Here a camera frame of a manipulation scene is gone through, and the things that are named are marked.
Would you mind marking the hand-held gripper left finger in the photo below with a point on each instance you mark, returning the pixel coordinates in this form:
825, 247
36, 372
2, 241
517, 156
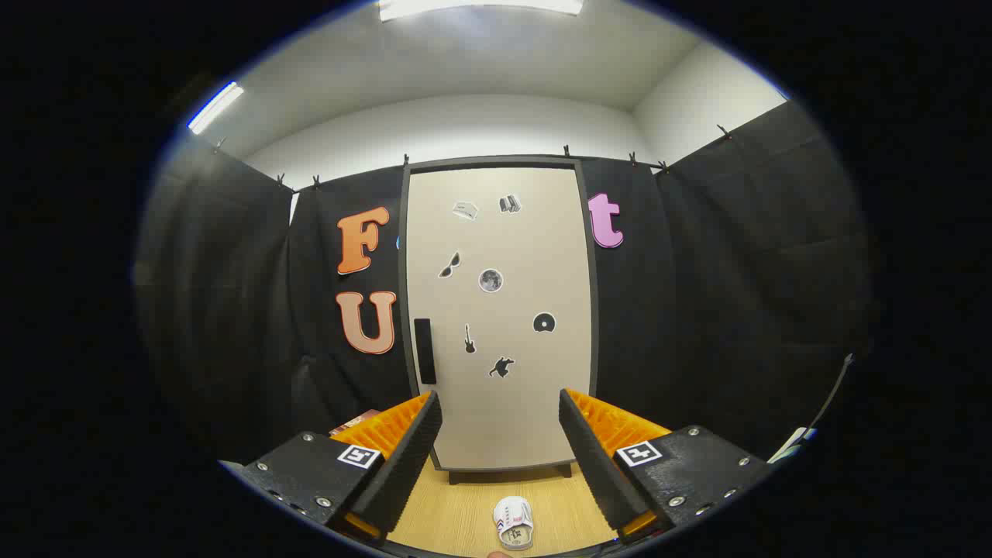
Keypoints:
411, 457

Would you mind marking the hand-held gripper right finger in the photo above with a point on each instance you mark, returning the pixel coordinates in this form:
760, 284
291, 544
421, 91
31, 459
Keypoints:
593, 465

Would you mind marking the dark grey shoe cabinet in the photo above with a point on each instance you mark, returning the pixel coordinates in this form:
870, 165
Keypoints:
402, 256

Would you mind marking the beige shoe cabinet door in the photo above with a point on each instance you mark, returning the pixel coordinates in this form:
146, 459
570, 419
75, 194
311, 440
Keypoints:
511, 418

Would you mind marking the ceiling light strip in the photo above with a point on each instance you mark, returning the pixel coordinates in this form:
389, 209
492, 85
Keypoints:
215, 107

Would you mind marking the white flat object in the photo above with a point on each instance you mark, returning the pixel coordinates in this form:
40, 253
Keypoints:
790, 446

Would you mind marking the white canvas shoe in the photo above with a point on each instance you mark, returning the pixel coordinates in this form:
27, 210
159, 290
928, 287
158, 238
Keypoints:
513, 521

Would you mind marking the ceiling light panel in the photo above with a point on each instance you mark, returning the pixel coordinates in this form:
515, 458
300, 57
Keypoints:
480, 6

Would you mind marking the brown cover book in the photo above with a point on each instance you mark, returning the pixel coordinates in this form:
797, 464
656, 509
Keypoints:
355, 422

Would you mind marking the black backdrop cloth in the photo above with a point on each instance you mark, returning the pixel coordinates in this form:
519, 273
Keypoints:
697, 310

